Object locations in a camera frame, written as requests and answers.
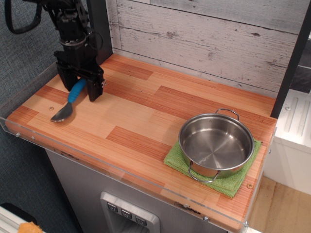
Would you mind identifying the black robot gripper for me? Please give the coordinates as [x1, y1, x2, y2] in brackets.
[54, 41, 105, 101]

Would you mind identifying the blue handled metal spoon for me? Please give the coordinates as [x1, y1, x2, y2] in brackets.
[51, 78, 86, 123]

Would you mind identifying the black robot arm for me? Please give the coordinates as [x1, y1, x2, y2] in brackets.
[37, 0, 105, 102]

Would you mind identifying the stainless steel pan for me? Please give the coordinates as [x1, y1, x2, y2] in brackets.
[178, 108, 255, 183]

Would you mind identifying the clear acrylic edge guard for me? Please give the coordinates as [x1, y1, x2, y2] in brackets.
[5, 55, 276, 233]

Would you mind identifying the grey toy fridge cabinet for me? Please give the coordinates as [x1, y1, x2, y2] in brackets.
[47, 150, 225, 233]

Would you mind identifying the silver dispenser button panel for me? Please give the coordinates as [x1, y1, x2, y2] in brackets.
[100, 191, 161, 233]

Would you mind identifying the white and black box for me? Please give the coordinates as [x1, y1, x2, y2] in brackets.
[0, 203, 37, 233]

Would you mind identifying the orange object at corner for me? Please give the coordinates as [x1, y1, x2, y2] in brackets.
[18, 222, 43, 233]

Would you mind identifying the green folded cloth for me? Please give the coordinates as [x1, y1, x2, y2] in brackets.
[164, 139, 262, 198]

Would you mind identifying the white toy sink unit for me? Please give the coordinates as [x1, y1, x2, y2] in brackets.
[264, 90, 311, 194]

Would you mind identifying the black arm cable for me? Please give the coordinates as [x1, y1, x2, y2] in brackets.
[4, 0, 104, 53]

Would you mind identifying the dark right vertical post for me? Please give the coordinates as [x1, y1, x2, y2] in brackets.
[270, 1, 311, 119]

